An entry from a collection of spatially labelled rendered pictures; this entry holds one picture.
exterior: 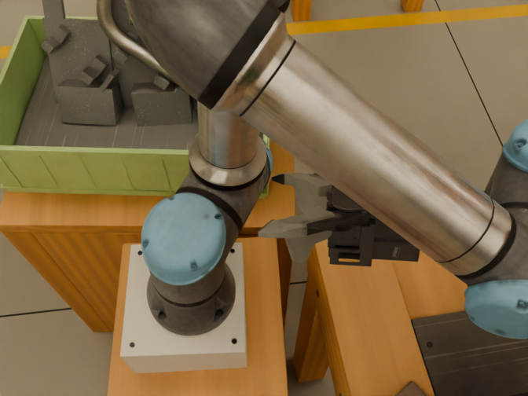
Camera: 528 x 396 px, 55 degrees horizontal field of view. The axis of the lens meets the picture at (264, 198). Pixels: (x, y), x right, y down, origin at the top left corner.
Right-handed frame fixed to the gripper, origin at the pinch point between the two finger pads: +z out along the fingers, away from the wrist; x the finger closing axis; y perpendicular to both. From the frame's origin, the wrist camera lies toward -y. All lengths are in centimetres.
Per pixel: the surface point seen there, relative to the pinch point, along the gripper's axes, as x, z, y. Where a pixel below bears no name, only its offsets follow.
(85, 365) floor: 63, 72, 101
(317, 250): 26.9, -6.5, 25.2
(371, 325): 15.1, -16.8, 32.9
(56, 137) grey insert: 49, 56, 12
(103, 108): 53, 45, 6
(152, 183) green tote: 42, 31, 20
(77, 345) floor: 68, 77, 98
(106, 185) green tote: 41, 42, 20
